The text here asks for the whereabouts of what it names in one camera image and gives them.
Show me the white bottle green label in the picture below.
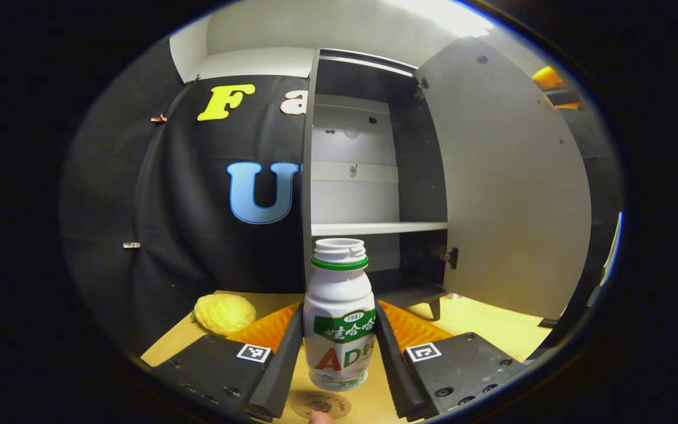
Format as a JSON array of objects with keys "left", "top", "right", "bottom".
[{"left": 303, "top": 237, "right": 377, "bottom": 392}]

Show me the black backdrop cloth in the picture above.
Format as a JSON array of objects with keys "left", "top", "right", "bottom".
[{"left": 59, "top": 35, "right": 625, "bottom": 360}]

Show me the white cabinet shelf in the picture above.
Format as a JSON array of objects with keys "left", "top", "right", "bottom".
[{"left": 311, "top": 221, "right": 448, "bottom": 237}]

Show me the beige cabinet door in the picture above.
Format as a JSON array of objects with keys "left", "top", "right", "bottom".
[{"left": 414, "top": 37, "right": 593, "bottom": 322}]

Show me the dark grey cabinet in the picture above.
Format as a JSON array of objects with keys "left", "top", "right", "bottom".
[{"left": 301, "top": 47, "right": 460, "bottom": 322}]

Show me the round brown coaster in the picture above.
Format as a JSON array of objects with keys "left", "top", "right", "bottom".
[{"left": 291, "top": 390, "right": 353, "bottom": 420}]

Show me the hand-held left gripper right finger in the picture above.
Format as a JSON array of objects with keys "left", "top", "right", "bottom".
[{"left": 373, "top": 299, "right": 529, "bottom": 422}]

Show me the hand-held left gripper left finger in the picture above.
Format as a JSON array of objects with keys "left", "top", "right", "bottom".
[{"left": 149, "top": 302, "right": 305, "bottom": 423}]

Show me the yellow lemon toy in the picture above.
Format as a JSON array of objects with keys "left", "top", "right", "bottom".
[{"left": 192, "top": 294, "right": 257, "bottom": 336}]

